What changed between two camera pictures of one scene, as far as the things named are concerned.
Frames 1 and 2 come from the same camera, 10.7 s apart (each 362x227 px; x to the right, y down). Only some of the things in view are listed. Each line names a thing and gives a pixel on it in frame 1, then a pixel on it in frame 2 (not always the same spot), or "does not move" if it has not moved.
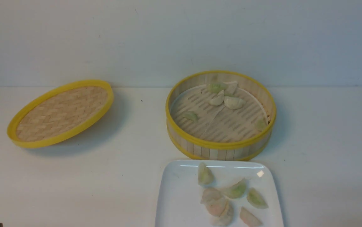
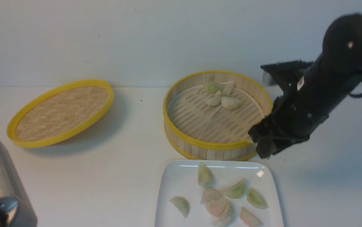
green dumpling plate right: x=254 y=197 does not move
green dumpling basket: x=192 y=115 -> x=182 y=204
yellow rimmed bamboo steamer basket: x=220 y=115 does not move
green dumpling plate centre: x=234 y=191 does not move
